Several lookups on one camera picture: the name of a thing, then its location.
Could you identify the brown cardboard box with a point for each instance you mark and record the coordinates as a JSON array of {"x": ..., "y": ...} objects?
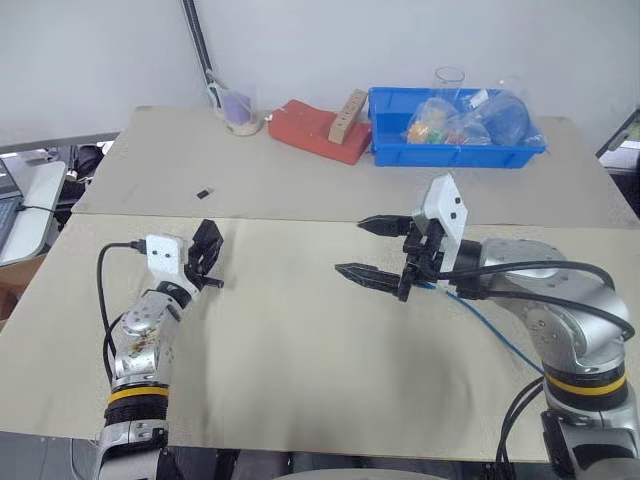
[{"x": 20, "y": 285}]

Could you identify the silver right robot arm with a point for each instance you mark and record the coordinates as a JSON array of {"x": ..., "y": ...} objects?
[{"x": 550, "y": 265}]

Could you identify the wooden block with holes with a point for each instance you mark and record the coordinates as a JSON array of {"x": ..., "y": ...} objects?
[{"x": 345, "y": 120}]

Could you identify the grey laptop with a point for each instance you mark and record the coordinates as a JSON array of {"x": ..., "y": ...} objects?
[{"x": 6, "y": 200}]

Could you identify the blue plastic bin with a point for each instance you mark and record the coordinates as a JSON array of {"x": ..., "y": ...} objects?
[{"x": 425, "y": 155}]

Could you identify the bag of colourful pieces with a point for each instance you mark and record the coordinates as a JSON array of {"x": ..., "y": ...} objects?
[{"x": 430, "y": 125}]

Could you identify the clear glass cup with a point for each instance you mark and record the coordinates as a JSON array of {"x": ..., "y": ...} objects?
[{"x": 449, "y": 82}]

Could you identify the white side table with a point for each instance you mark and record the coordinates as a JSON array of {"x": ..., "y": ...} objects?
[{"x": 40, "y": 200}]

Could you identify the clear bag with dark object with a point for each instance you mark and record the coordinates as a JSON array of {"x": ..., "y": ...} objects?
[{"x": 507, "y": 117}]

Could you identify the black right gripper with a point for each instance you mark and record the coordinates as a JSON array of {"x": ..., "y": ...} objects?
[{"x": 422, "y": 257}]

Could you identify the black slanted pole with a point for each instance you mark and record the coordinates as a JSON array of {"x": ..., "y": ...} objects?
[{"x": 197, "y": 40}]

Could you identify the small black box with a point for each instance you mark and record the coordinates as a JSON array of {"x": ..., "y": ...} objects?
[{"x": 203, "y": 193}]

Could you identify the dark equipment beside table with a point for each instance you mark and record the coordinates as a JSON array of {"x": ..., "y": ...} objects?
[{"x": 622, "y": 150}]

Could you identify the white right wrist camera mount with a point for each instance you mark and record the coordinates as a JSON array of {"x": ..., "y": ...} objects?
[{"x": 445, "y": 205}]

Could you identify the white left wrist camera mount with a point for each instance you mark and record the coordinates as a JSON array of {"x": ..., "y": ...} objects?
[{"x": 165, "y": 255}]

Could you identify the purple object in cup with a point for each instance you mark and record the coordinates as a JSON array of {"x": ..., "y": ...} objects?
[{"x": 235, "y": 107}]

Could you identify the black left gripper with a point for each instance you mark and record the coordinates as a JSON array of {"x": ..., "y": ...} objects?
[{"x": 200, "y": 260}]

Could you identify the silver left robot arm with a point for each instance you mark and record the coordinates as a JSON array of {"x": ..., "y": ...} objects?
[{"x": 145, "y": 320}]

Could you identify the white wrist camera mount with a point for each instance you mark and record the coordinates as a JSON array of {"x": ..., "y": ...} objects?
[
  {"x": 165, "y": 255},
  {"x": 445, "y": 205}
]

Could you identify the red cloth pad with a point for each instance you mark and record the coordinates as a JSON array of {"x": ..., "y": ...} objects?
[{"x": 300, "y": 125}]

